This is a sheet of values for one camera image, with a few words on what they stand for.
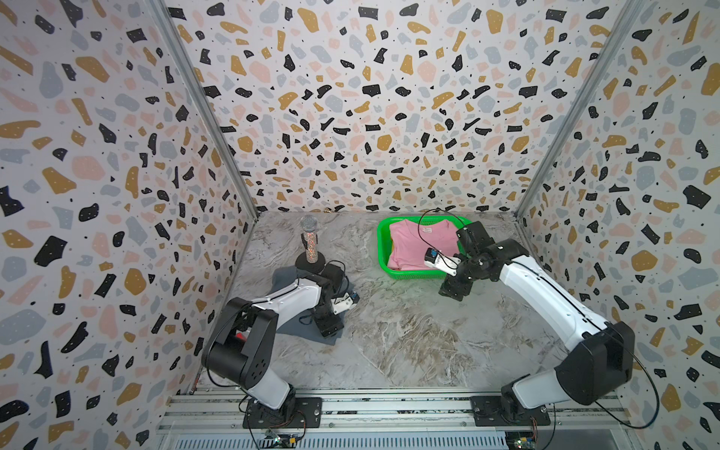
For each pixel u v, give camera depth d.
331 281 0.69
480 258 0.58
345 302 0.84
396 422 0.73
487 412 0.74
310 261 0.98
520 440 0.71
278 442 0.70
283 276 1.03
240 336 0.51
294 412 0.72
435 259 0.72
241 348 0.45
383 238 1.09
